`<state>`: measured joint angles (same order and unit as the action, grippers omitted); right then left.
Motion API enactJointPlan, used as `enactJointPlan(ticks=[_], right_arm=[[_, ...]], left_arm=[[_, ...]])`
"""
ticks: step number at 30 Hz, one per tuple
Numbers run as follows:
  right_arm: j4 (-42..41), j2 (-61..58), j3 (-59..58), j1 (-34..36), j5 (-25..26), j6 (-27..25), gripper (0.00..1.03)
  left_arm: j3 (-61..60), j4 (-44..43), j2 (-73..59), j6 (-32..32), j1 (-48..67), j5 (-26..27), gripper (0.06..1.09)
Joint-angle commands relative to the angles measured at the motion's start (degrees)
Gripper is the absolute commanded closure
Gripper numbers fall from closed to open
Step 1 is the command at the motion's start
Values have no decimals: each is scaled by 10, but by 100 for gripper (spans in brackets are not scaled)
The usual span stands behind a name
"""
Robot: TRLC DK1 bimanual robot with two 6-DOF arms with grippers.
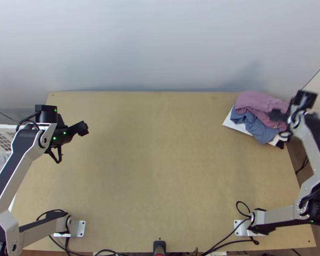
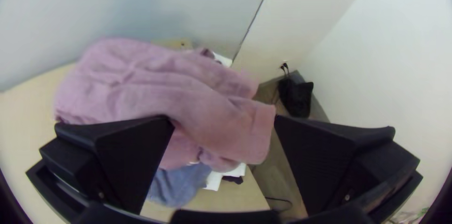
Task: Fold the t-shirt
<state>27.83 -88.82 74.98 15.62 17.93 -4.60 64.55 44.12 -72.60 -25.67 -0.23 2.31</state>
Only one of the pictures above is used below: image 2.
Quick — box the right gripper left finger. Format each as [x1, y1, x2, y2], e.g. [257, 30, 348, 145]
[39, 115, 176, 216]

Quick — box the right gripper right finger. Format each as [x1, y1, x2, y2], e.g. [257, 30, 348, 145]
[274, 115, 421, 216]

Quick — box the mauve t-shirt with white print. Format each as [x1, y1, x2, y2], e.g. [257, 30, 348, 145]
[53, 37, 277, 173]

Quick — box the pile of folded clothes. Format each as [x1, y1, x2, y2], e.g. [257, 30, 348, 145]
[146, 48, 248, 208]

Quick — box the black bag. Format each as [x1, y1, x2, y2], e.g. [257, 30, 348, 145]
[277, 71, 315, 119]

